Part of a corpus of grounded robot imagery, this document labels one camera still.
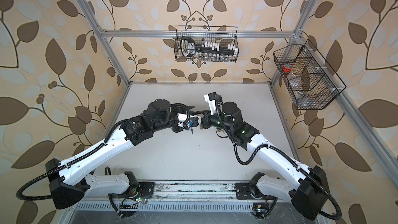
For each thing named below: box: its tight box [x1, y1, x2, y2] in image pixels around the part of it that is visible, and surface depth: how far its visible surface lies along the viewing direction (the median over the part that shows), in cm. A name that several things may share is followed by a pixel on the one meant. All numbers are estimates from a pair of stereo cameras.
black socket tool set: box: [180, 36, 239, 58], surface depth 84 cm
